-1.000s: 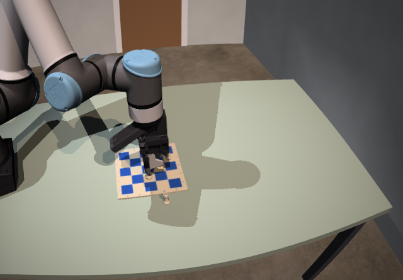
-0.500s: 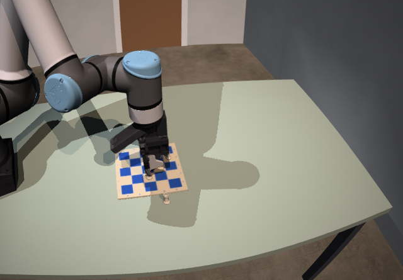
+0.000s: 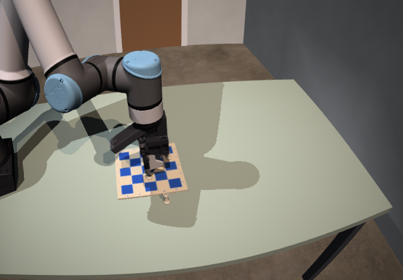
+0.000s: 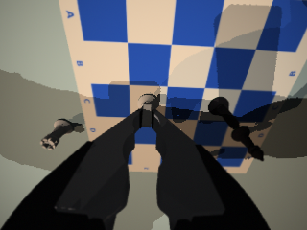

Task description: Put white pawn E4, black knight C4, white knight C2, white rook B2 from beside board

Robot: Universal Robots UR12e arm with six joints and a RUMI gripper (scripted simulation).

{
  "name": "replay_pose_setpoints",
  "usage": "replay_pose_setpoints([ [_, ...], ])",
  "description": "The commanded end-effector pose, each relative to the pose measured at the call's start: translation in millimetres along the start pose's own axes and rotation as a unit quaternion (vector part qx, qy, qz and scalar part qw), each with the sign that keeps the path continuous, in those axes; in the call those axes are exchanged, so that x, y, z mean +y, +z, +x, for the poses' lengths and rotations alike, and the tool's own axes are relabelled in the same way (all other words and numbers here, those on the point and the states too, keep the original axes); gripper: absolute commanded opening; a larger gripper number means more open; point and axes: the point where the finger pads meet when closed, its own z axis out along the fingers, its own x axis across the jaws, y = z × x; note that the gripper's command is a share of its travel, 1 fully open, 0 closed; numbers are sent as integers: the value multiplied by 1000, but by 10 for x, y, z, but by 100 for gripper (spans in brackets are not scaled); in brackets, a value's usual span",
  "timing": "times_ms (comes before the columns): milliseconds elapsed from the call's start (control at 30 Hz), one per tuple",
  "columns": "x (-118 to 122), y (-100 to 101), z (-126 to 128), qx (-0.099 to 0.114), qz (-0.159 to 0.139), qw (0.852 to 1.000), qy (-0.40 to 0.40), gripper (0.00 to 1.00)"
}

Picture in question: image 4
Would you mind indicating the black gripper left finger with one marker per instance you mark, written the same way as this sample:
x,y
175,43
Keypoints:
x,y
93,182

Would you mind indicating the blue and cream chessboard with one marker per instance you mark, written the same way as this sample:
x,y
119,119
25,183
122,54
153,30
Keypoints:
x,y
186,53

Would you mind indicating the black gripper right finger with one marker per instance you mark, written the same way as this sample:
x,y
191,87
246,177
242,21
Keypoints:
x,y
193,185

